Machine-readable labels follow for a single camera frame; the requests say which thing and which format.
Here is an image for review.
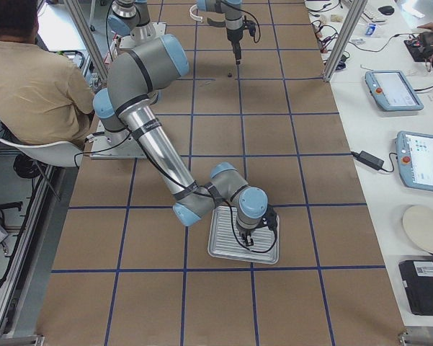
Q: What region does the seated person beige shirt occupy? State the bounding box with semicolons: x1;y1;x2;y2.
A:
0;1;94;146

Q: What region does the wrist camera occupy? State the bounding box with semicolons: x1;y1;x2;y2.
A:
259;204;278;233
244;19;257;38

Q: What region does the aluminium frame post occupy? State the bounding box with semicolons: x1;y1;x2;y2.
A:
323;0;367;82

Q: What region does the silver metal tray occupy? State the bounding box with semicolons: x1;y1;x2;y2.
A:
207;206;280;265

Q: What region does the white curved plastic piece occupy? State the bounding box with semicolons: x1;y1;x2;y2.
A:
189;4;203;23

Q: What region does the teach pendant far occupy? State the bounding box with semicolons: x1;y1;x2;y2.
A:
365;70;424;112

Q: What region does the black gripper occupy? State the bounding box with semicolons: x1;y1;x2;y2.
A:
226;29;244;65
236;219;259;246

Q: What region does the black laptop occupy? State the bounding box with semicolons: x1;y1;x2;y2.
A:
398;260;433;316

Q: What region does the beige round plate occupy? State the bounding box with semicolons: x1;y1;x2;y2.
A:
402;205;433;255

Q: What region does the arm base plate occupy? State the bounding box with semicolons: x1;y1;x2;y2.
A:
114;22;166;50
89;121;146;159

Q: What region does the white chair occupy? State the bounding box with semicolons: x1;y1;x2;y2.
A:
0;138;84;202

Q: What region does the black power adapter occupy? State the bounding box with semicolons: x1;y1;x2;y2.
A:
351;151;384;171

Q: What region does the teach pendant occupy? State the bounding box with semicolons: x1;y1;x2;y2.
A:
365;70;424;112
396;131;433;191

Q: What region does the teach pendant near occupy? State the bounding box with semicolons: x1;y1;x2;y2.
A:
396;131;433;191

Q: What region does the olive brake shoe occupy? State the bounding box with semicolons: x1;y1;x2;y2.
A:
207;18;226;27

